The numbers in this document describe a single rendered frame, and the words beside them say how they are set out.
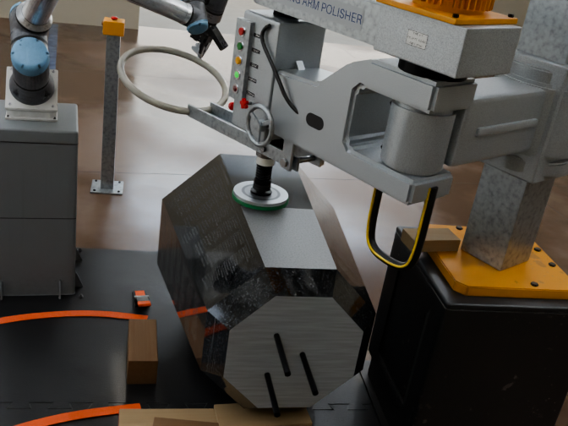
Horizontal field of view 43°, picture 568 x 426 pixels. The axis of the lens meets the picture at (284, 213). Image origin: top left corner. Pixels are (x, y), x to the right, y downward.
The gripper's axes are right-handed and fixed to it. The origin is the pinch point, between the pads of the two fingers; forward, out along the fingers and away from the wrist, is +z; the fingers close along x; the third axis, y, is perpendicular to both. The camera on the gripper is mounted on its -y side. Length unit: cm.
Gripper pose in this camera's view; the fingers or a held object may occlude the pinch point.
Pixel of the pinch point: (200, 57)
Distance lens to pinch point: 340.0
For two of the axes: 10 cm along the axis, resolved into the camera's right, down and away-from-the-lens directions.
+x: -4.0, 5.1, -7.6
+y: -8.4, -5.4, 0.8
